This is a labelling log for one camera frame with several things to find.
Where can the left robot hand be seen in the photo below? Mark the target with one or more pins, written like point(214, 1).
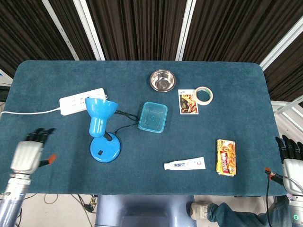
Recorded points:
point(29, 151)

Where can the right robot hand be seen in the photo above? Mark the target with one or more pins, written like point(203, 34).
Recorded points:
point(292, 165)

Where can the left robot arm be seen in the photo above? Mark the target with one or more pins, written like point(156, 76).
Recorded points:
point(13, 198)

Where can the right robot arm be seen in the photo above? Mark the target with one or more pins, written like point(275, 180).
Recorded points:
point(296, 210)

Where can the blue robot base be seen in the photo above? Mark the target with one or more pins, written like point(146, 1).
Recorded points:
point(145, 210)

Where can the blue desk lamp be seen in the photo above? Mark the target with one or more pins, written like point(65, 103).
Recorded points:
point(101, 125)

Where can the yellow snack box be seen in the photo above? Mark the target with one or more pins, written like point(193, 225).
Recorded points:
point(226, 157)

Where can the white power strip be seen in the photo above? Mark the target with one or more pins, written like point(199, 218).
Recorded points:
point(81, 101)

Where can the person's jeans leg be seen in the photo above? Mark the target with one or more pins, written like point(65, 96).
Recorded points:
point(236, 215)

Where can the person's shoe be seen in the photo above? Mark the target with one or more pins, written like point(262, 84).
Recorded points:
point(200, 210)

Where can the masking tape roll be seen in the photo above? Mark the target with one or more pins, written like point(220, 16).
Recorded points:
point(210, 98)

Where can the white toothpaste tube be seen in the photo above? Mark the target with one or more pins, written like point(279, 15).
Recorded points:
point(184, 163)

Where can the picture card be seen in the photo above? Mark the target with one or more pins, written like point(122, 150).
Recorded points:
point(188, 102)

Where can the blue table cloth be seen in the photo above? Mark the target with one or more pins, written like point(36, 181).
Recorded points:
point(213, 71)

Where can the blue plastic container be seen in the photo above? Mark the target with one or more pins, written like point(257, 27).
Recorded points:
point(152, 117)

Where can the stainless steel bowl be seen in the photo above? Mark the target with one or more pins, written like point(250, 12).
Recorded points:
point(163, 80)

